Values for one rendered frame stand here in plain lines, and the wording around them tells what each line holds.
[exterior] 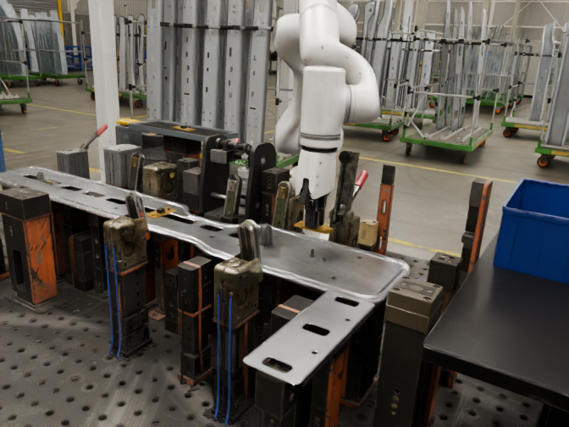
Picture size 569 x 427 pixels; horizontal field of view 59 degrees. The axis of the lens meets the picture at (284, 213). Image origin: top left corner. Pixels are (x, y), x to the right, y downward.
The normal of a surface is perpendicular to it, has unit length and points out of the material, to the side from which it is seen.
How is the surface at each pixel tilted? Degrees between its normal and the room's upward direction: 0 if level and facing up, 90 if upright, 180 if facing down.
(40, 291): 90
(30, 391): 0
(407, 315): 89
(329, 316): 0
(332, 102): 89
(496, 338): 0
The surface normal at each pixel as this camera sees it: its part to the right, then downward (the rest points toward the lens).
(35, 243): 0.85, 0.21
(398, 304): -0.53, 0.22
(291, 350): 0.05, -0.95
